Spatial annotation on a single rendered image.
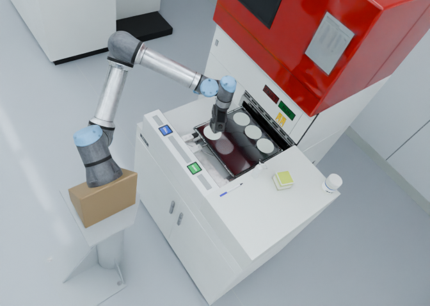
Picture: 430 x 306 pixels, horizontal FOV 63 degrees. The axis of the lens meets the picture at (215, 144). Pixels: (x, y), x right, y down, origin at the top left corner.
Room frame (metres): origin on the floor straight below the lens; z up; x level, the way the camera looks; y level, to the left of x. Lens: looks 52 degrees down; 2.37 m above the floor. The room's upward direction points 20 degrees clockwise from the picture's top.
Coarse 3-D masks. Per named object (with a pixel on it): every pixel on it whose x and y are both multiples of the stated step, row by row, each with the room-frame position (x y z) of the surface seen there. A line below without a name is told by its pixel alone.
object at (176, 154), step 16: (160, 112) 1.19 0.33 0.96; (144, 128) 1.12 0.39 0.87; (160, 144) 1.02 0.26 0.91; (176, 144) 1.03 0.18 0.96; (176, 160) 0.94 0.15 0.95; (192, 160) 0.97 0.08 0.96; (176, 176) 0.92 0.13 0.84; (192, 176) 0.88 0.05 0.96; (208, 176) 0.91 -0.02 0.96; (192, 192) 0.85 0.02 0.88; (208, 192) 0.83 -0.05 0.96
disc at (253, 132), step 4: (248, 128) 1.35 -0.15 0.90; (252, 128) 1.36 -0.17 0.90; (256, 128) 1.38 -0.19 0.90; (248, 132) 1.33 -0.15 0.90; (252, 132) 1.34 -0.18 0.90; (256, 132) 1.35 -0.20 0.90; (260, 132) 1.36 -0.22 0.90; (248, 136) 1.29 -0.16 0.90; (252, 136) 1.31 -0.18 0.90; (256, 136) 1.32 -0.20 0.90; (260, 136) 1.33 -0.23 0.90
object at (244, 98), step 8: (240, 104) 1.55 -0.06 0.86; (248, 104) 1.52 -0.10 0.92; (248, 112) 1.50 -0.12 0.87; (256, 112) 1.47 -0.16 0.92; (256, 120) 1.46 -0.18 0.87; (264, 120) 1.43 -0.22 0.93; (264, 128) 1.42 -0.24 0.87; (272, 128) 1.39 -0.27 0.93; (272, 136) 1.38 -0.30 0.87; (280, 136) 1.35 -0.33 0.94; (288, 144) 1.31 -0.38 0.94
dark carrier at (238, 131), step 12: (228, 120) 1.36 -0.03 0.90; (252, 120) 1.42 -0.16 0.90; (228, 132) 1.28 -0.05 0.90; (240, 132) 1.30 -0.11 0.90; (264, 132) 1.37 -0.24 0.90; (216, 144) 1.16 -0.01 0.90; (228, 144) 1.19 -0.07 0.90; (240, 144) 1.22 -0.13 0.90; (252, 144) 1.25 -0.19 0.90; (228, 156) 1.12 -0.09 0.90; (240, 156) 1.14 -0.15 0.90; (252, 156) 1.17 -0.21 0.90; (264, 156) 1.20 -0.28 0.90; (228, 168) 1.04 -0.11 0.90; (240, 168) 1.07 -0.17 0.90
